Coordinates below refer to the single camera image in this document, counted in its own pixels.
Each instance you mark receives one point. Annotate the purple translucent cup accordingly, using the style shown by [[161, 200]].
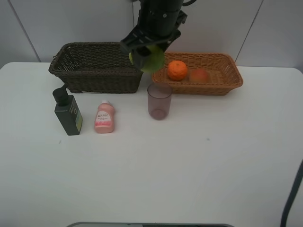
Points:
[[159, 100]]

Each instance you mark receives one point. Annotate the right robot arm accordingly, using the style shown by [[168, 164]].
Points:
[[163, 5]]

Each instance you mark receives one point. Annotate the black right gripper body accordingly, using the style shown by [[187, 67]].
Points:
[[154, 28]]

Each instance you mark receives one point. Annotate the green mango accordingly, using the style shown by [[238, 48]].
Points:
[[155, 61]]

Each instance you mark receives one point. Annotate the dark brown wicker basket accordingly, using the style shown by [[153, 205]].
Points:
[[95, 67]]

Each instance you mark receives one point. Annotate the dark green pump bottle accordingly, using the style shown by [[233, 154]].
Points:
[[67, 111]]

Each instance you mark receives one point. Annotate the pink detergent bottle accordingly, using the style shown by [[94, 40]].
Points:
[[104, 120]]

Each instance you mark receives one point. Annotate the orange tangerine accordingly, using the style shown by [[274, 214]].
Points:
[[177, 70]]

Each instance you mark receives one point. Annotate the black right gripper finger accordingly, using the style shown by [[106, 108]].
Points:
[[140, 57]]

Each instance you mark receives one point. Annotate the red peach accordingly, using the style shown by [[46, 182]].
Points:
[[199, 76]]

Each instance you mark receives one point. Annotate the orange wicker basket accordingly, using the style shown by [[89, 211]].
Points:
[[223, 75]]

